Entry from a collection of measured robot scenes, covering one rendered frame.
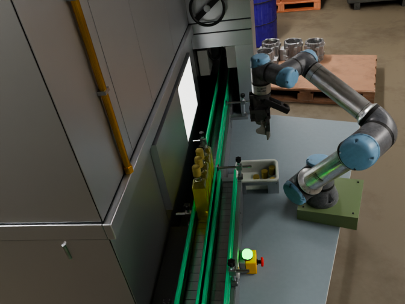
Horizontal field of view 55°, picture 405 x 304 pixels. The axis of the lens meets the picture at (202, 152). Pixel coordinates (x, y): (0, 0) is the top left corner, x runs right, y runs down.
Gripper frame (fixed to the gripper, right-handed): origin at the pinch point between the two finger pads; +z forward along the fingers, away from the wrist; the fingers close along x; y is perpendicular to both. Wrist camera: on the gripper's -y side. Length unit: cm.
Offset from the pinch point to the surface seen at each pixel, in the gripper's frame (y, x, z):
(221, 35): 26, -90, -13
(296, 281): -8, 44, 43
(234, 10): 17, -90, -27
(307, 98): -40, -231, 113
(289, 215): -7.7, 6.9, 42.9
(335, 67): -75, -276, 101
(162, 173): 42.4, 25.1, -0.4
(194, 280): 30, 53, 30
